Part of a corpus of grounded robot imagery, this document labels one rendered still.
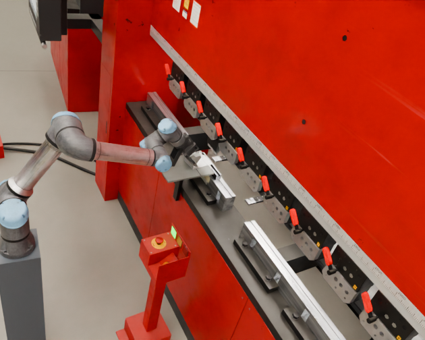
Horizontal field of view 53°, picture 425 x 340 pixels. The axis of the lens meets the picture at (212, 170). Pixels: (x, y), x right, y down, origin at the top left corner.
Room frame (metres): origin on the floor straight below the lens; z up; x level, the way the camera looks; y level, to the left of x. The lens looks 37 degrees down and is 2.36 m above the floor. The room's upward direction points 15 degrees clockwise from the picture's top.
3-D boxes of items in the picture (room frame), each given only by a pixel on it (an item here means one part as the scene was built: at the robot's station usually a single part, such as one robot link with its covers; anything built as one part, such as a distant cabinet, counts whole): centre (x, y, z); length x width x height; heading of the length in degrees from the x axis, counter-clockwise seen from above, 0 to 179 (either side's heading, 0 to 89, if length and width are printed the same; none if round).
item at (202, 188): (1.78, 0.05, 0.89); 0.30 x 0.05 x 0.03; 38
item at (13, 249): (1.18, 0.75, 0.82); 0.15 x 0.15 x 0.10
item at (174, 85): (2.18, 0.29, 1.26); 0.15 x 0.09 x 0.17; 38
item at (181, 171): (1.76, 0.15, 1.00); 0.26 x 0.18 x 0.01; 128
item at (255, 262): (1.33, -0.29, 0.89); 0.30 x 0.05 x 0.03; 38
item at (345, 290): (1.07, -0.56, 1.26); 0.15 x 0.09 x 0.17; 38
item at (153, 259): (1.37, 0.12, 0.75); 0.20 x 0.16 x 0.18; 39
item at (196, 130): (2.44, 0.00, 0.81); 0.64 x 0.08 x 0.14; 128
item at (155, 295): (1.37, 0.12, 0.39); 0.06 x 0.06 x 0.54; 39
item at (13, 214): (1.19, 0.76, 0.94); 0.13 x 0.12 x 0.14; 32
